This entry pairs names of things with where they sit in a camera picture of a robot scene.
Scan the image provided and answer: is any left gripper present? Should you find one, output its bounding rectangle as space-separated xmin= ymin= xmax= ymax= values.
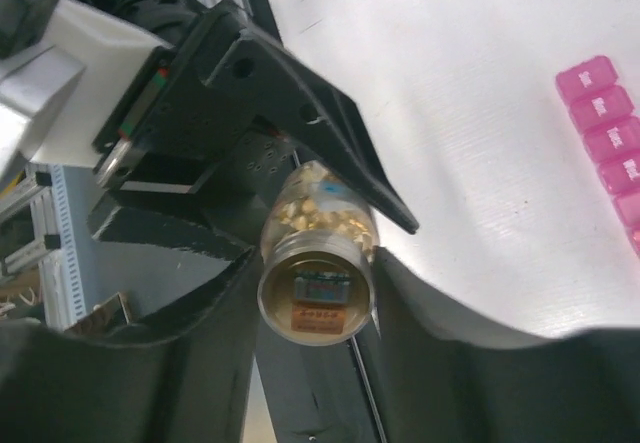
xmin=87 ymin=0 xmax=418 ymax=261

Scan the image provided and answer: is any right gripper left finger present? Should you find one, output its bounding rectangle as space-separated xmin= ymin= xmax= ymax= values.
xmin=1 ymin=252 xmax=260 ymax=442

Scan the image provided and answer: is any clear pill bottle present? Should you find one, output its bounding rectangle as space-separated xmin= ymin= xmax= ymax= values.
xmin=257 ymin=161 xmax=379 ymax=347

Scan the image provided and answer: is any left white cable duct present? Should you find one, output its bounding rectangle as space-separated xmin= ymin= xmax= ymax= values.
xmin=28 ymin=165 xmax=97 ymax=330

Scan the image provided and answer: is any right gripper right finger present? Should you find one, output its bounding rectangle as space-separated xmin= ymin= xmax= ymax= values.
xmin=257 ymin=249 xmax=639 ymax=442

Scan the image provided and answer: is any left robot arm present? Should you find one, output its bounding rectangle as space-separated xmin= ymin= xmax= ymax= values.
xmin=35 ymin=0 xmax=419 ymax=260

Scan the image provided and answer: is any pink weekly pill organizer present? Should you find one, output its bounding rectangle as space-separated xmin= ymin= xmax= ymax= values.
xmin=555 ymin=55 xmax=639 ymax=250

